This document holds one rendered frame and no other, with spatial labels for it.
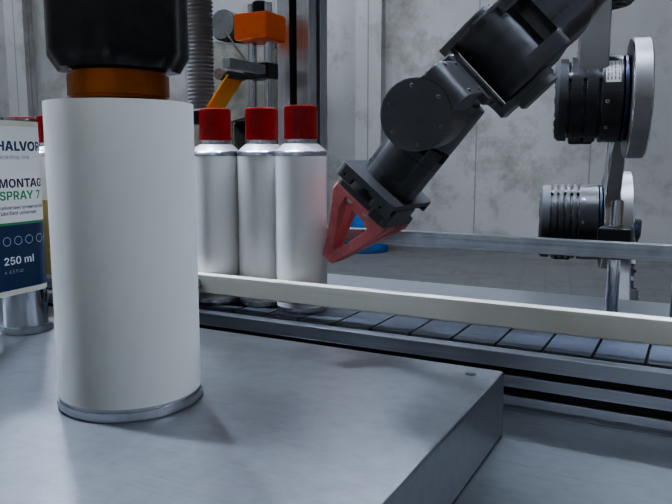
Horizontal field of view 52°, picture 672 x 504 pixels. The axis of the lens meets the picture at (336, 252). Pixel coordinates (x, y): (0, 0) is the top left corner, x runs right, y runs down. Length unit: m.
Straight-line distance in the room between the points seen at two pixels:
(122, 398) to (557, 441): 0.31
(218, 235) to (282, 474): 0.41
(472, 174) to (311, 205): 7.27
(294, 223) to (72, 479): 0.37
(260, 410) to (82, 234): 0.15
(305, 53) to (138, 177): 0.47
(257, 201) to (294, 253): 0.07
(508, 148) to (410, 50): 1.56
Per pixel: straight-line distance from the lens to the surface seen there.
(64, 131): 0.42
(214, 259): 0.73
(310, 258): 0.68
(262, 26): 0.80
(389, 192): 0.63
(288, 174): 0.67
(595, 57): 1.24
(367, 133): 7.95
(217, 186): 0.72
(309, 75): 0.84
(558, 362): 0.57
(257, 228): 0.71
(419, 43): 8.11
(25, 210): 0.65
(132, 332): 0.42
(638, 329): 0.57
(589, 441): 0.55
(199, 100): 0.88
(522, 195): 7.89
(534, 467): 0.50
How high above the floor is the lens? 1.03
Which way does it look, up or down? 8 degrees down
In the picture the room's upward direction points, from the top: straight up
